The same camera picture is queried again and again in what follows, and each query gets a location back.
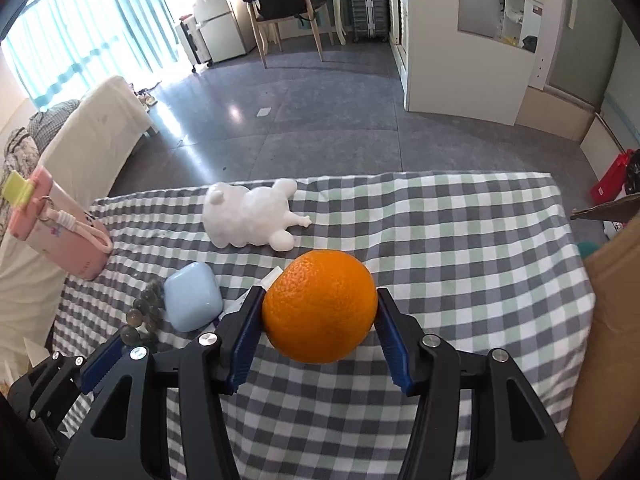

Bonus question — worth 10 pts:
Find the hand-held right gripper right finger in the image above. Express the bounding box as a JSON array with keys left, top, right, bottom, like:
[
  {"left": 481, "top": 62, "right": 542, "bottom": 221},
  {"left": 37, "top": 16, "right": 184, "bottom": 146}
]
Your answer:
[{"left": 376, "top": 287, "right": 581, "bottom": 480}]

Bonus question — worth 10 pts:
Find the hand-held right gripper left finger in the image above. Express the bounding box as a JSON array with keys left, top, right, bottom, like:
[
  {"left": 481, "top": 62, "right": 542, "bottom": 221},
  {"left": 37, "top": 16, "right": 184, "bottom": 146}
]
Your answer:
[{"left": 55, "top": 285, "right": 266, "bottom": 480}]

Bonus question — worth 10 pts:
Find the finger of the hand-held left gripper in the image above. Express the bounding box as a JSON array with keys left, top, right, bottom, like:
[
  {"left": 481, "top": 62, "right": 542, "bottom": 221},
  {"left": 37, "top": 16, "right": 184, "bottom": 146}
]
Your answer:
[{"left": 7, "top": 332, "right": 126, "bottom": 436}]

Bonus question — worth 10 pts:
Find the orange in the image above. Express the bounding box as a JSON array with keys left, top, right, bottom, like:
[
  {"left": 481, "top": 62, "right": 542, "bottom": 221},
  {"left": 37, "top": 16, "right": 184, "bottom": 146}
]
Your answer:
[{"left": 261, "top": 249, "right": 378, "bottom": 365}]

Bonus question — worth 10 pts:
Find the cardboard box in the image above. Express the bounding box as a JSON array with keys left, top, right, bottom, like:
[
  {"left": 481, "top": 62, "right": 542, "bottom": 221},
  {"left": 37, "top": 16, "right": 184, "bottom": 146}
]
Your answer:
[{"left": 562, "top": 202, "right": 640, "bottom": 480}]

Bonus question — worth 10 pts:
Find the light blue earbuds case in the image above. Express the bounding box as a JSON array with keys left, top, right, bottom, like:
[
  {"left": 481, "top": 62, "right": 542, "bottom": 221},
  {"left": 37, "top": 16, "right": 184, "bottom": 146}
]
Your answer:
[{"left": 164, "top": 261, "right": 223, "bottom": 332}]

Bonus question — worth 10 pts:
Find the grey checkered tablecloth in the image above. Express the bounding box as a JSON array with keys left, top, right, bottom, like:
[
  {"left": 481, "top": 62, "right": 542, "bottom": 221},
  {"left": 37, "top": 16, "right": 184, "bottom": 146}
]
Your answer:
[{"left": 50, "top": 172, "right": 598, "bottom": 480}]

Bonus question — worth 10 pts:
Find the white bear figurine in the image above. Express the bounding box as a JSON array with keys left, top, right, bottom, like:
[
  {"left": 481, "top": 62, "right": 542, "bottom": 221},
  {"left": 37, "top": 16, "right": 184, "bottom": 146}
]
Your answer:
[{"left": 202, "top": 178, "right": 313, "bottom": 252}]

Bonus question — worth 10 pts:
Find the pink water bottle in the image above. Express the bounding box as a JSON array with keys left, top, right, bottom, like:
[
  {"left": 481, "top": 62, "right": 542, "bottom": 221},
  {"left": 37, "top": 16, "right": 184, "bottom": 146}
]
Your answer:
[{"left": 2, "top": 167, "right": 113, "bottom": 281}]

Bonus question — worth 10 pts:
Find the white sofa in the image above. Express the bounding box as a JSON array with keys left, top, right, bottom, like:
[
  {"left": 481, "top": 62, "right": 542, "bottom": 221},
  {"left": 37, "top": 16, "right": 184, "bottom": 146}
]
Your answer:
[{"left": 0, "top": 75, "right": 153, "bottom": 356}]

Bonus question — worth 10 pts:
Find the floral blanket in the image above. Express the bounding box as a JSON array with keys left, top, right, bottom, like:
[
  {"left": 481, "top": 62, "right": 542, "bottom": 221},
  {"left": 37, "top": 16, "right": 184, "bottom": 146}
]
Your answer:
[{"left": 0, "top": 100, "right": 81, "bottom": 186}]

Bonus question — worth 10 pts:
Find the red bag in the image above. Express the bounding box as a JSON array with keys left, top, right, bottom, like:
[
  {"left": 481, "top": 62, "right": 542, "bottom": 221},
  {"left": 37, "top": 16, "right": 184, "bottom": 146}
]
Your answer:
[{"left": 590, "top": 149, "right": 640, "bottom": 206}]

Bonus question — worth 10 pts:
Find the white wardrobe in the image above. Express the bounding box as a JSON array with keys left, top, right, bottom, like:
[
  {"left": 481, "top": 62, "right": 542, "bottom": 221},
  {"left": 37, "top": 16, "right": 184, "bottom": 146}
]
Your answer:
[{"left": 385, "top": 0, "right": 551, "bottom": 126}]

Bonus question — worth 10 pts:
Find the white suitcase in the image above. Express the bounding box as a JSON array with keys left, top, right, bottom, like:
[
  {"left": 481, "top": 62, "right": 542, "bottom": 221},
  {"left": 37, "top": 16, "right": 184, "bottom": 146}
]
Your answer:
[{"left": 175, "top": 17, "right": 211, "bottom": 73}]

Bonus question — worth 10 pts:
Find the white mini fridge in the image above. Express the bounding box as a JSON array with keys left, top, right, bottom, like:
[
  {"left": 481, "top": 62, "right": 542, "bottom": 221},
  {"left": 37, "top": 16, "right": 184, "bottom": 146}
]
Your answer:
[{"left": 194, "top": 0, "right": 257, "bottom": 63}]

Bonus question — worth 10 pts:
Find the wooden chair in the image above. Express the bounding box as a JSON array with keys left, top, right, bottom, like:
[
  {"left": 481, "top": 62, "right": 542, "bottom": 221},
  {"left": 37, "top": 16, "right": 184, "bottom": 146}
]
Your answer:
[{"left": 247, "top": 0, "right": 333, "bottom": 68}]

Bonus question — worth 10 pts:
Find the teal curtain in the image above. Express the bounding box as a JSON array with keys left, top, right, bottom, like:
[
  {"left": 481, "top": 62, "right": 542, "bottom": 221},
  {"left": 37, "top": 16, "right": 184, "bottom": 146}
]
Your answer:
[{"left": 2, "top": 0, "right": 181, "bottom": 111}]

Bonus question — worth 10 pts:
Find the grey drawer unit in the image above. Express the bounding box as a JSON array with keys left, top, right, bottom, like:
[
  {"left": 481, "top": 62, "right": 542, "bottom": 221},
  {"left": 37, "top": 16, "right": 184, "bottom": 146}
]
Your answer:
[
  {"left": 347, "top": 0, "right": 371, "bottom": 43},
  {"left": 366, "top": 0, "right": 391, "bottom": 41}
]

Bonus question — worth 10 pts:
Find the dark bead bracelet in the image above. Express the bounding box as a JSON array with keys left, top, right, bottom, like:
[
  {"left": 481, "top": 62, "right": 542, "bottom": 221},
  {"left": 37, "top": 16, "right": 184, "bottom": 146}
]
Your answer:
[{"left": 117, "top": 280, "right": 168, "bottom": 348}]

